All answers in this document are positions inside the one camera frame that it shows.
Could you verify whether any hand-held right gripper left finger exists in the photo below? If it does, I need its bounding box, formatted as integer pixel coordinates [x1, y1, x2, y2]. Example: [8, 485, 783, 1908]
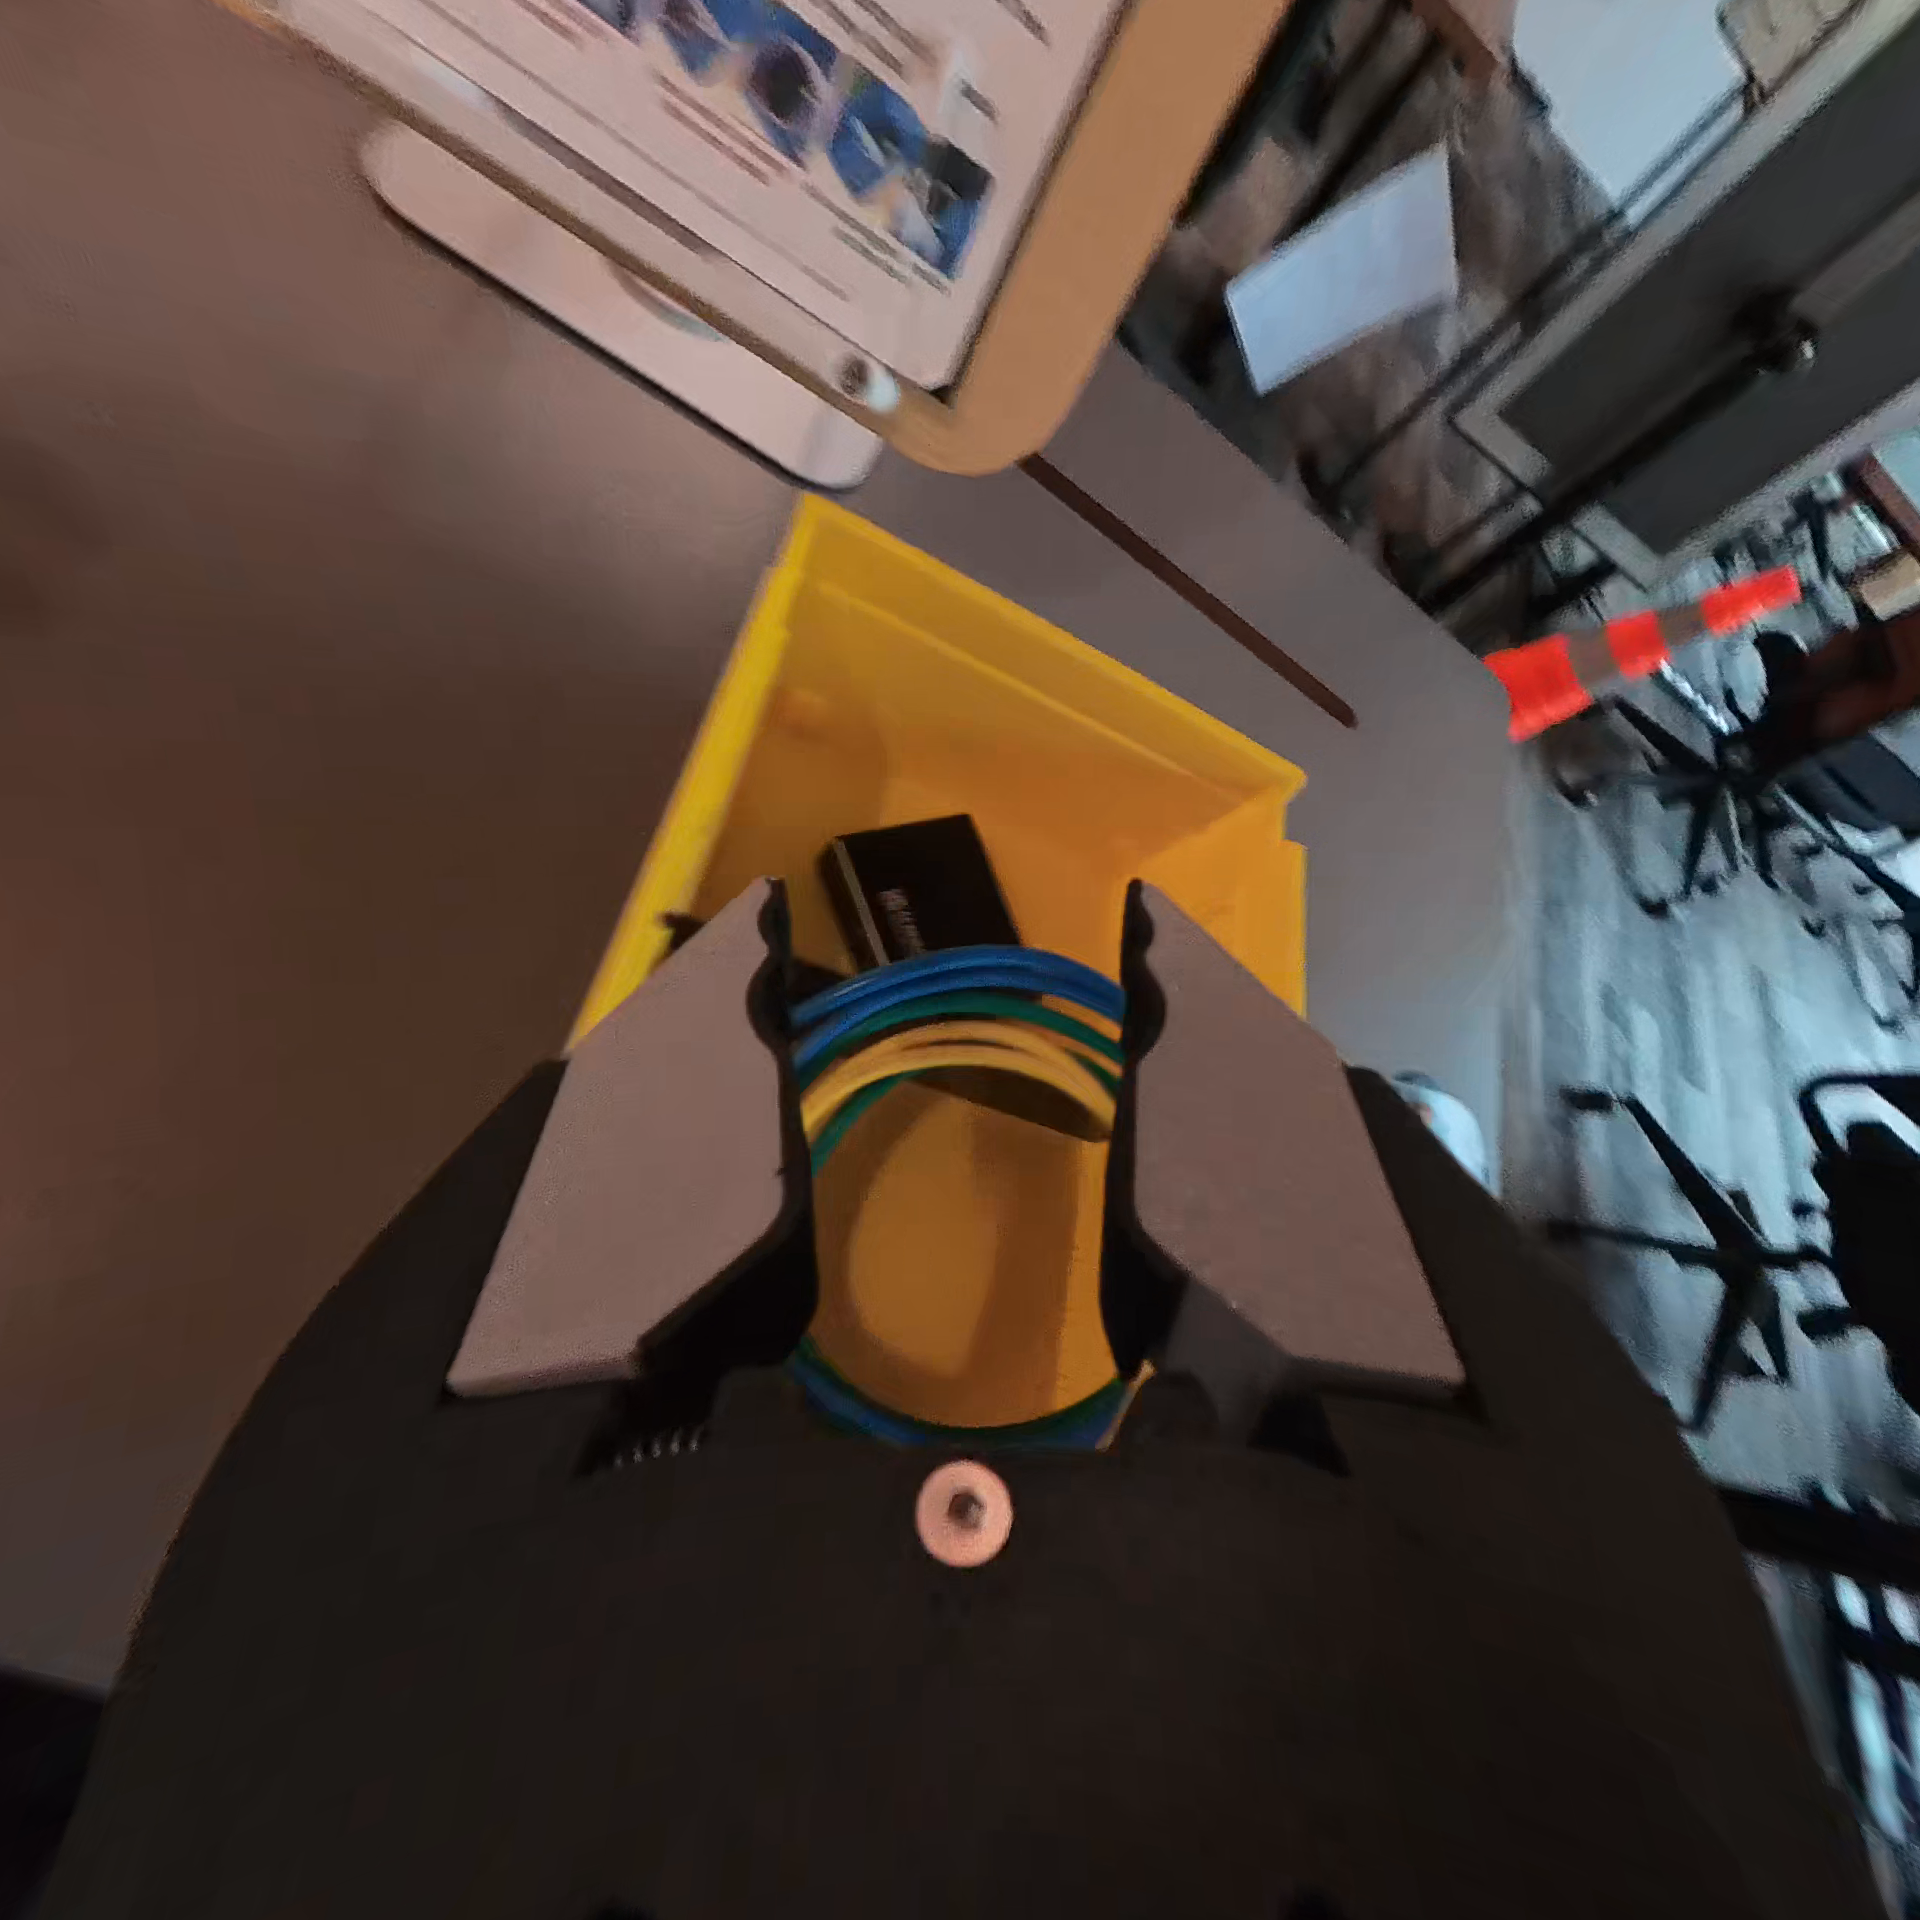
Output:
[447, 873, 818, 1400]

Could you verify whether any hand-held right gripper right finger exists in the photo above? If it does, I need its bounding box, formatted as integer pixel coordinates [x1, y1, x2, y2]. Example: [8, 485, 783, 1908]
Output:
[1101, 877, 1467, 1403]

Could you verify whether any yellow ethernet cable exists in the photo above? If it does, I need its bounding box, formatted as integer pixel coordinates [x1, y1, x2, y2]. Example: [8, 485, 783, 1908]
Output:
[801, 1027, 1120, 1172]

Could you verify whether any green ethernet cable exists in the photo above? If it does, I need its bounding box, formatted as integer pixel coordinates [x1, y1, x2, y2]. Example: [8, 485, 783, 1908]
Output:
[791, 983, 1126, 1427]

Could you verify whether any blue ethernet cable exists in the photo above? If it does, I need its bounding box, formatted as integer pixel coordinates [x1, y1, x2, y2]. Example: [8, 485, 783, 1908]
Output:
[786, 944, 1126, 1449]

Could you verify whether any black network switch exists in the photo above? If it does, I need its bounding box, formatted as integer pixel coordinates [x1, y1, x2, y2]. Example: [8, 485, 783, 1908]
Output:
[816, 814, 1120, 1142]

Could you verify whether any yellow plastic bin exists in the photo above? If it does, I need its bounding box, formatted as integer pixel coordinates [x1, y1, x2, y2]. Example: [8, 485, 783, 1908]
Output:
[567, 495, 1309, 1427]

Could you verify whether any orange and white bar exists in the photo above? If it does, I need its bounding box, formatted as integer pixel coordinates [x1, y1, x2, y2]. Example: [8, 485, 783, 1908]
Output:
[1480, 566, 1800, 745]

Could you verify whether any instruction sheet on wooden stand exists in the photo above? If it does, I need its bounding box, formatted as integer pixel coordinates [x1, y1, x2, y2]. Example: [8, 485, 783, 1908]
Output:
[223, 0, 1290, 489]

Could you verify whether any grey partition panel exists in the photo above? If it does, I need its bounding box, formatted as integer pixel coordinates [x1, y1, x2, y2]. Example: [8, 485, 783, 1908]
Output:
[1447, 134, 1920, 579]

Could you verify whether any printed instruction sheet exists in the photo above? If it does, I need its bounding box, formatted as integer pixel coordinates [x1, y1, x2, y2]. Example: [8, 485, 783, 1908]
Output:
[291, 0, 1126, 393]

